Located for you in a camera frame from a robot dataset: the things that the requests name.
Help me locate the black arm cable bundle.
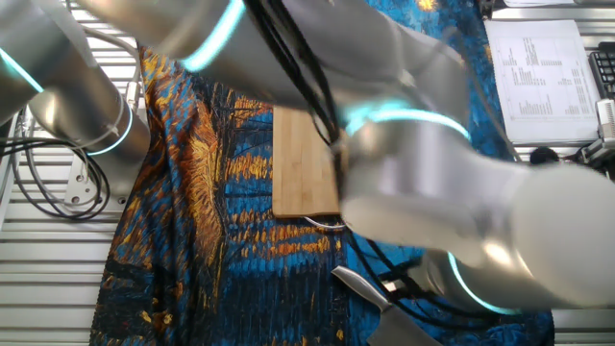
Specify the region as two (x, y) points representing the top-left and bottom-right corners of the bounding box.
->
(242, 0), (481, 333)

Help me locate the bamboo cutting board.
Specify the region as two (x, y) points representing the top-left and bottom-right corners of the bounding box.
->
(272, 106), (348, 230)

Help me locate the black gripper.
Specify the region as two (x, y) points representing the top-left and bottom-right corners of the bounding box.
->
(383, 261), (433, 309)

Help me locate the black floor cable bundle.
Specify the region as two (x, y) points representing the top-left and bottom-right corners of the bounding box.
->
(0, 136), (111, 222)

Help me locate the printed white paper sheet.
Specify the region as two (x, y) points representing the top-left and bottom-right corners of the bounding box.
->
(483, 18), (602, 145)

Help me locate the steel cleaver knife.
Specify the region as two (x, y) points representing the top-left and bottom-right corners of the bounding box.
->
(331, 265), (443, 346)

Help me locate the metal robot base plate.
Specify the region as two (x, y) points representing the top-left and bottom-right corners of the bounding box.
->
(63, 81), (140, 208)

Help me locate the black computer keyboard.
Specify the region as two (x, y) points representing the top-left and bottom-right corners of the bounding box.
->
(588, 41), (615, 100)

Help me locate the starry night painting tablecloth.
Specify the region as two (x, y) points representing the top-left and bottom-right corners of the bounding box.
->
(88, 0), (556, 346)

